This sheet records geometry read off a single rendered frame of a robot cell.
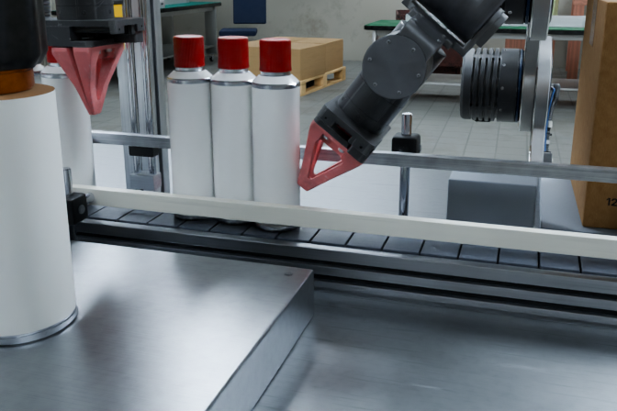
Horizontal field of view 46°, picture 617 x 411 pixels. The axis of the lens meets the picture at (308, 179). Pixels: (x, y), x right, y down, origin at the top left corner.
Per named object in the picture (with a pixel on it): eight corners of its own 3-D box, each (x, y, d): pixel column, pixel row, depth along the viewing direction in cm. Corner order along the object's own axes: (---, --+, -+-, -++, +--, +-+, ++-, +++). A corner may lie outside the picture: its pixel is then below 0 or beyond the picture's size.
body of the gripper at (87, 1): (115, 39, 71) (108, -39, 69) (26, 38, 73) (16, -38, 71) (147, 35, 77) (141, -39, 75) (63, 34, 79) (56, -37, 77)
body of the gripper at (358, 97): (312, 118, 72) (358, 60, 69) (336, 102, 81) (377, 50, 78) (363, 161, 71) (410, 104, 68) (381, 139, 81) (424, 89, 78)
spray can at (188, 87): (166, 218, 83) (156, 37, 77) (184, 205, 88) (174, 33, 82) (209, 222, 82) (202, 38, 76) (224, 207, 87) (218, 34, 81)
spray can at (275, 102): (246, 229, 79) (241, 39, 74) (264, 215, 84) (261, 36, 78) (291, 234, 78) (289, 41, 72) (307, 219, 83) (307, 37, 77)
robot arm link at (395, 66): (510, 15, 71) (443, -44, 71) (509, 21, 60) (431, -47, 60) (427, 105, 75) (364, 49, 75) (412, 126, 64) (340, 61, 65)
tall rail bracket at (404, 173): (380, 263, 83) (384, 122, 78) (392, 241, 90) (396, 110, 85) (408, 267, 82) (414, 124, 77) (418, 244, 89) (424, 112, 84)
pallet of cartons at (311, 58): (314, 96, 680) (314, 49, 668) (223, 92, 707) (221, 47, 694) (347, 78, 797) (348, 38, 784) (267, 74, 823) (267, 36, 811)
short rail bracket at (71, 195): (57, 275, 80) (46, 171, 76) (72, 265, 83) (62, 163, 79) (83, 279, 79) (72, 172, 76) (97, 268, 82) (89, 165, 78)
